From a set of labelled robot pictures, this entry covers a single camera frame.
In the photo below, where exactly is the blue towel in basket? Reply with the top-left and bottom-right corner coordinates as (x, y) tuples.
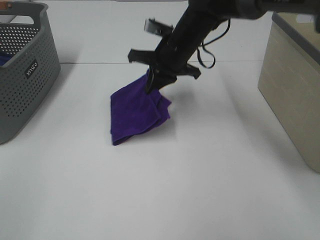
(0, 51), (12, 66)

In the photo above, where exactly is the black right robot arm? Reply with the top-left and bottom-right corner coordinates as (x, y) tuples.
(128, 0), (320, 93)

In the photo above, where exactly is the black cable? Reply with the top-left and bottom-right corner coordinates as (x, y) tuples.
(196, 18), (231, 69)

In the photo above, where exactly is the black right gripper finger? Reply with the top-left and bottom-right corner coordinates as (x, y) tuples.
(144, 66), (158, 94)
(153, 74), (177, 90)

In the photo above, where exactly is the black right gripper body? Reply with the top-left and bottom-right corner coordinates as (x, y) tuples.
(127, 29), (201, 79)

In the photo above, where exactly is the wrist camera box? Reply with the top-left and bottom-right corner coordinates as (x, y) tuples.
(143, 18), (174, 37)

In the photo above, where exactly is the purple towel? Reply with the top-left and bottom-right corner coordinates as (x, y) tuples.
(110, 72), (172, 146)

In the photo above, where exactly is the grey perforated plastic basket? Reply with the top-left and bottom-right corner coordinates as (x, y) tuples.
(0, 0), (61, 144)

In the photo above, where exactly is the beige storage box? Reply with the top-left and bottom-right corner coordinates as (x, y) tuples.
(258, 13), (320, 172)

